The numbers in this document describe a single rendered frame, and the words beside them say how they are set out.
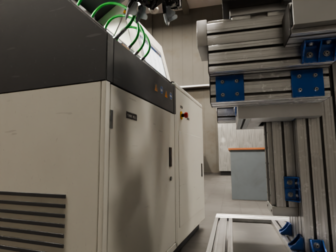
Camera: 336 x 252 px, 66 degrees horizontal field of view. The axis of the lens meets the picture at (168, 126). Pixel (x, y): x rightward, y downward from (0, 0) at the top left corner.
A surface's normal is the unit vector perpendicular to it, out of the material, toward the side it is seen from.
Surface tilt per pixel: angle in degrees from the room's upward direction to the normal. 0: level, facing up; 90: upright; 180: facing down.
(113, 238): 90
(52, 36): 90
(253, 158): 90
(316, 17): 90
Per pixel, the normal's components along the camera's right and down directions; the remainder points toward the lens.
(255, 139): -0.24, -0.12
